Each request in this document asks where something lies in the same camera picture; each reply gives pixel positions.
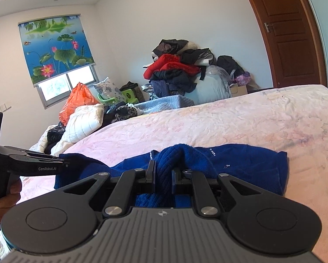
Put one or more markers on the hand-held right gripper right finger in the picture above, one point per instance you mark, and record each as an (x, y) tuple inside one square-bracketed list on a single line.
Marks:
[(175, 182)]

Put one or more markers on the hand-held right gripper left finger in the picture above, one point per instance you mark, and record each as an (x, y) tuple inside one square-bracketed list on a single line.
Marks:
[(150, 176)]

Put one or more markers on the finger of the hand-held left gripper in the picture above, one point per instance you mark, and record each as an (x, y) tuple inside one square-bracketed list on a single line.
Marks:
[(38, 154)]

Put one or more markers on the blue beaded knit sweater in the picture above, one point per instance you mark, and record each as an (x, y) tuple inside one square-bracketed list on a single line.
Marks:
[(249, 164)]

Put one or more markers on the pile of clothes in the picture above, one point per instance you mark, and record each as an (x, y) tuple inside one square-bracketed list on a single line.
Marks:
[(169, 68)]

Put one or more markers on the person's left hand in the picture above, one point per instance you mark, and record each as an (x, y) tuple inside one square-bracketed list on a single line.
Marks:
[(12, 194)]

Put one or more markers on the black patterned cloth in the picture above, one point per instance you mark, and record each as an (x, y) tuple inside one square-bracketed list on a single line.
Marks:
[(53, 138)]

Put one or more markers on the white quilted pillow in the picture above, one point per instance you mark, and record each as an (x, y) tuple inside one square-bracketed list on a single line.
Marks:
[(81, 123)]

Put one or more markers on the orange plastic bag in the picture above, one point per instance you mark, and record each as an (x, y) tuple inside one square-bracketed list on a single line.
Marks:
[(76, 101)]

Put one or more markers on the leopard print cloth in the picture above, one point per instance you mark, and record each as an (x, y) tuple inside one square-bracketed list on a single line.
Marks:
[(123, 113)]

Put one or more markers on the pink bed blanket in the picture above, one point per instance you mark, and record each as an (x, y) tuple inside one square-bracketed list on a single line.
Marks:
[(207, 120)]

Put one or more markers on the window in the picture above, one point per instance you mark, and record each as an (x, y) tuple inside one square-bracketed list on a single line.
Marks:
[(57, 86)]

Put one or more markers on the light blue knitted blanket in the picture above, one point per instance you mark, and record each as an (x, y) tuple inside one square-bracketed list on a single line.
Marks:
[(164, 102)]

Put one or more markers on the green plastic stool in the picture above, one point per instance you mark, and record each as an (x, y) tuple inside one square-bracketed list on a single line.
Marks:
[(127, 95)]

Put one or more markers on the dark cloth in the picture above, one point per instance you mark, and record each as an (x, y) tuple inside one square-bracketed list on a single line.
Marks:
[(129, 85)]

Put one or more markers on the grey floral pillow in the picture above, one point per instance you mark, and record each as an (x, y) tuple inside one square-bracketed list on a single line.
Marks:
[(109, 89)]

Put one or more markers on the light blue bedding bundle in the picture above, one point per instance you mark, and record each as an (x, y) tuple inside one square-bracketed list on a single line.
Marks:
[(210, 89)]

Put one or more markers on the lotus print window blind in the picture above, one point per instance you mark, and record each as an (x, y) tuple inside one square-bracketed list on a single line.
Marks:
[(54, 49)]

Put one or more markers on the cardboard box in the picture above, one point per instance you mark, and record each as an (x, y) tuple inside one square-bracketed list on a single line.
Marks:
[(238, 90)]

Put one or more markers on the clear plastic bag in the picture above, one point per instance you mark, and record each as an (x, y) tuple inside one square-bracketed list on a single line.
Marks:
[(217, 72)]

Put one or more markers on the purple bag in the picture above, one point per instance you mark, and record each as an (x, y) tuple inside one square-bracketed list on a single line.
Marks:
[(243, 79)]

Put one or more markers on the black bag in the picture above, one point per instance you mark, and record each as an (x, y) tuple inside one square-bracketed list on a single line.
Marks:
[(229, 64)]

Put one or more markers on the brown wooden door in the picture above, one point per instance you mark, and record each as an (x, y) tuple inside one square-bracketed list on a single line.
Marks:
[(284, 19)]

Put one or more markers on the white wall switch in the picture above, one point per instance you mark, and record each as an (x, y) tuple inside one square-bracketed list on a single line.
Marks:
[(6, 107)]

